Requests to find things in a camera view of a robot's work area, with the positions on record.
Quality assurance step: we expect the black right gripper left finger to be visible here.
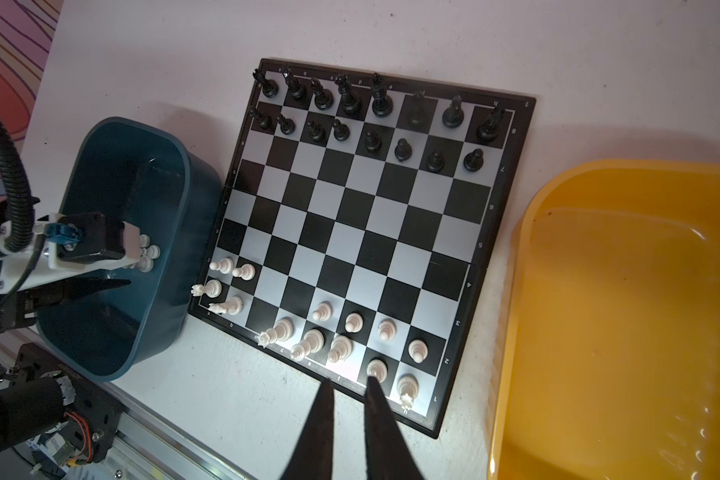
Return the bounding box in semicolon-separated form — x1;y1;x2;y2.
281;380;335;480

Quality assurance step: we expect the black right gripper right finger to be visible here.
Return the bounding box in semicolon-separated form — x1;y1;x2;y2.
364;376;423;479

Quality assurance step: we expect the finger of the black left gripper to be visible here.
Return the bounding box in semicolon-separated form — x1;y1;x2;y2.
32;276;131;309

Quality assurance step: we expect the black white chess board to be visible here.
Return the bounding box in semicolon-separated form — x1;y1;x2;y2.
190;59;536;437

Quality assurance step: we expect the teal plastic tray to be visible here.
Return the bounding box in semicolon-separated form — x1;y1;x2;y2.
37;117;222;382

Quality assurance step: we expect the yellow plastic tray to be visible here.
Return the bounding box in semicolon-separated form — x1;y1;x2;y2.
488;160;720;479

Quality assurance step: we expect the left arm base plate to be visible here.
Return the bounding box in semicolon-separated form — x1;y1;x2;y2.
7;343;125;466

